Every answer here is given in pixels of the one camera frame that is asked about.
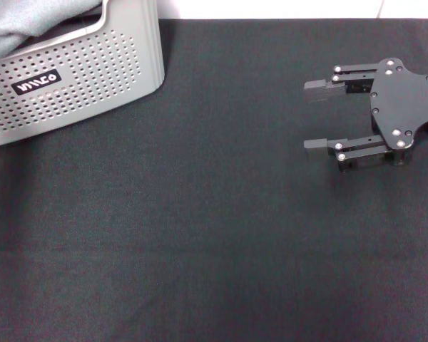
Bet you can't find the black tablecloth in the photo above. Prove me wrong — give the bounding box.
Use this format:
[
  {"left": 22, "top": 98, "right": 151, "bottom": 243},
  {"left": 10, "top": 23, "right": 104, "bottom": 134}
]
[{"left": 0, "top": 17, "right": 428, "bottom": 342}]

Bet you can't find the grey perforated storage box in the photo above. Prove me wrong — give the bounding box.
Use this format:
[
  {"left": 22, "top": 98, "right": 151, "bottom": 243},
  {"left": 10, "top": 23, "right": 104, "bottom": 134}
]
[{"left": 0, "top": 0, "right": 165, "bottom": 150}]

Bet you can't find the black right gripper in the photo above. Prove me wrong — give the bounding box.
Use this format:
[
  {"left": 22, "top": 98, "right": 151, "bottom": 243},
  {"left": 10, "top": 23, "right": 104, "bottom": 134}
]
[{"left": 302, "top": 58, "right": 428, "bottom": 174}]

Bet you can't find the grey and yellow towel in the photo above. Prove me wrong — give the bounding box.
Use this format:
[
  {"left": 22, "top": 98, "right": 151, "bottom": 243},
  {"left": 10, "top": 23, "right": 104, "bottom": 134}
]
[{"left": 0, "top": 0, "right": 104, "bottom": 64}]

